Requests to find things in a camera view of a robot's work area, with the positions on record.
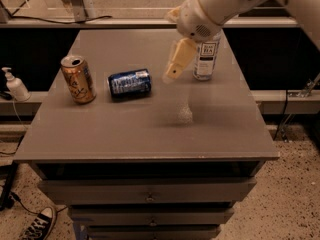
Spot gold soda can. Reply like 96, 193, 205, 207
61, 55, 96, 104

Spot black cable on ledge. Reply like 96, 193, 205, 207
11, 14, 114, 25

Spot white pump dispenser bottle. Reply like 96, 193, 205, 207
2, 67, 31, 101

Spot black floor cable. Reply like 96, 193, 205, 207
9, 191, 69, 217

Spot blue pepsi can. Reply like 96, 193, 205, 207
107, 69, 152, 98

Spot clear water bottle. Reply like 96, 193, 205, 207
193, 32, 222, 81

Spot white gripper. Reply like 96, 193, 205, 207
162, 0, 221, 84

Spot grey metal frame post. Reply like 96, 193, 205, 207
70, 0, 96, 22

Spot black canvas sneaker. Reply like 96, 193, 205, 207
18, 207, 56, 240

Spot grey drawer cabinet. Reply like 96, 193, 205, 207
15, 30, 278, 240

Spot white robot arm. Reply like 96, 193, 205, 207
163, 0, 320, 83

